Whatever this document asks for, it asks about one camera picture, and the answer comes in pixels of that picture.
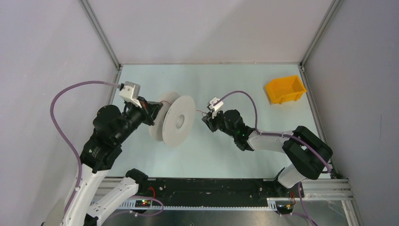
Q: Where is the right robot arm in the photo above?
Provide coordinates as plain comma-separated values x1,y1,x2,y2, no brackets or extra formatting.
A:
202,110,333,197

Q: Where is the orange plastic bin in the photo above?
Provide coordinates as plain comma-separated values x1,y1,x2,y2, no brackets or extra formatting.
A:
265,75,307,104

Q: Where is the left corner aluminium post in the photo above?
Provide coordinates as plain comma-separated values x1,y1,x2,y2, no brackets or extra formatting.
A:
79,0,121,71

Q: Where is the white plastic cable spool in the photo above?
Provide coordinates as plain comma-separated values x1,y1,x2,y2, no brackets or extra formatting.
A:
149,91,196,147

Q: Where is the corner aluminium post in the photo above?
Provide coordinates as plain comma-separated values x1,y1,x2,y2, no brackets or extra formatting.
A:
79,0,121,71
300,0,343,68

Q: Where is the thin red wire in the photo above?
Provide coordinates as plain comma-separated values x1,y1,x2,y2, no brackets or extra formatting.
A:
160,99,208,115

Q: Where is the left controller board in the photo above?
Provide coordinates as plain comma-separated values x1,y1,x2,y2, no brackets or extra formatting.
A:
135,199,152,209

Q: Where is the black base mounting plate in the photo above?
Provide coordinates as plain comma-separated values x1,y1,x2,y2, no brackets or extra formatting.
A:
146,178,289,208

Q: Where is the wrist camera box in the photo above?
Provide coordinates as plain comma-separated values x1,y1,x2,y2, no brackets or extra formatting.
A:
119,81,142,108
207,97,223,119

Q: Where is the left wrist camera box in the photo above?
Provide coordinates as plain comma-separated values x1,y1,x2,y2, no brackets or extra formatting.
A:
119,81,142,108

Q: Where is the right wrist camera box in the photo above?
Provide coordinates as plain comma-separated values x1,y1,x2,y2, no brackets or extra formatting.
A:
207,97,223,119

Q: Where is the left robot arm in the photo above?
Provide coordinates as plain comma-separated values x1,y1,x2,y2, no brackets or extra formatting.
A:
42,97,163,226

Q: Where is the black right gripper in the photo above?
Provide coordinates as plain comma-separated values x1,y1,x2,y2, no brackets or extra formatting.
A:
202,107,236,138

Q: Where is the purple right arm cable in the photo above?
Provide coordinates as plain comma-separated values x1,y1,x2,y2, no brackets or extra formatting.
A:
218,90,333,226

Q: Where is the right corner aluminium post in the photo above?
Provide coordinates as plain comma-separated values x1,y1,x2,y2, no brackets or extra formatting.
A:
300,0,343,68

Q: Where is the right controller board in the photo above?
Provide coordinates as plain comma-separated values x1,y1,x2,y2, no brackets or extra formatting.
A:
276,204,293,215

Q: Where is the controller board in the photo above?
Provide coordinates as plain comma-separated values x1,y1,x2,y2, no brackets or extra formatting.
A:
276,204,293,215
135,199,152,209

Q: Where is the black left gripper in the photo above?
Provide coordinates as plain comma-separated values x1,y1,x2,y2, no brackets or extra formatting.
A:
114,95,163,144

